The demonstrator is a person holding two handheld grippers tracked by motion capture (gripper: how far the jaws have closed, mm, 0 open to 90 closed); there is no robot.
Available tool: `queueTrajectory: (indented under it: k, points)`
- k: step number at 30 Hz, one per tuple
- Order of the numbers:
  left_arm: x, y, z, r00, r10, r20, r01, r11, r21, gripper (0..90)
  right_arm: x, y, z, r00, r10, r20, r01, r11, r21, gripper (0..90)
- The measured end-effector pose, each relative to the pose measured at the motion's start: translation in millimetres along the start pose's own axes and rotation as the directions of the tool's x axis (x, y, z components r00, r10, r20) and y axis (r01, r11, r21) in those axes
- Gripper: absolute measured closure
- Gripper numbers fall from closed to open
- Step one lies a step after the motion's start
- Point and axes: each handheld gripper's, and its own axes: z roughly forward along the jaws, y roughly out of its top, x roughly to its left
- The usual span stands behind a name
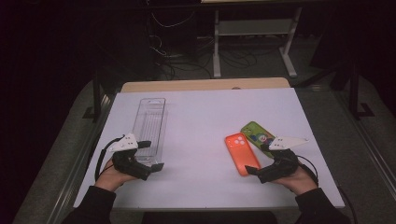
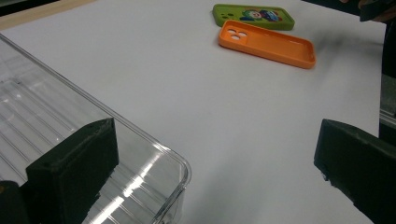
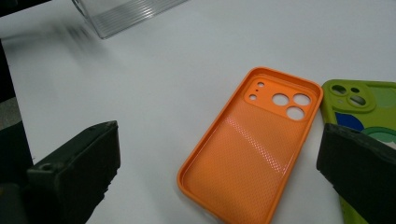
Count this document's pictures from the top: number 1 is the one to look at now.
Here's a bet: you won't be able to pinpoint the white metal desk frame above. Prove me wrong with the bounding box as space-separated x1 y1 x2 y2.
212 7 304 78

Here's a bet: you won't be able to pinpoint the person's left hand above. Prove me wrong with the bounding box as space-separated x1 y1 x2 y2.
94 158 138 192

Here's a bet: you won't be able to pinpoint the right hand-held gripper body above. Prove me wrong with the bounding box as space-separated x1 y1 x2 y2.
257 136 310 185

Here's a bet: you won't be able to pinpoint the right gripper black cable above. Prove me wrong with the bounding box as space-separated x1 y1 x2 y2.
295 154 360 224

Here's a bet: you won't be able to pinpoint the metal floor rail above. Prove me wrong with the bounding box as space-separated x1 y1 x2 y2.
46 92 117 224
334 91 396 195

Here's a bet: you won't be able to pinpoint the green phone case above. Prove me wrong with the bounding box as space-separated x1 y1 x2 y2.
240 120 276 159

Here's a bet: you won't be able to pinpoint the person's right hand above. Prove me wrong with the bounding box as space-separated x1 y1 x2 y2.
274 167 318 196

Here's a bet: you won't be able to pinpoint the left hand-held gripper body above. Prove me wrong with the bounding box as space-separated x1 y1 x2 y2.
107 133 153 181

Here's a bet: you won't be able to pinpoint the orange phone case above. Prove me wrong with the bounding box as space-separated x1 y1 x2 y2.
224 132 262 177

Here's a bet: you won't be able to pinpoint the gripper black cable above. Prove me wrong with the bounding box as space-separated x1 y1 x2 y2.
295 154 360 224
94 134 126 182

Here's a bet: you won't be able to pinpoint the clear plastic container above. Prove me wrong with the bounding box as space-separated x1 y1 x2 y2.
132 97 169 166

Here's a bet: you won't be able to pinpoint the black floor cables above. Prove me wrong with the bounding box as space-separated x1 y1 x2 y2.
148 34 281 80

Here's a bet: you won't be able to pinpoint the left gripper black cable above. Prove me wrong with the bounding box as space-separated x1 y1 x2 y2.
94 134 126 182

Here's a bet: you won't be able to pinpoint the black metal stand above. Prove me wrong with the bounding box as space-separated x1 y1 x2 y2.
347 58 376 121
81 70 105 124

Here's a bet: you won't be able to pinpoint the white hanging cable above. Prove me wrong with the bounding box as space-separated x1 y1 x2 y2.
150 10 196 30

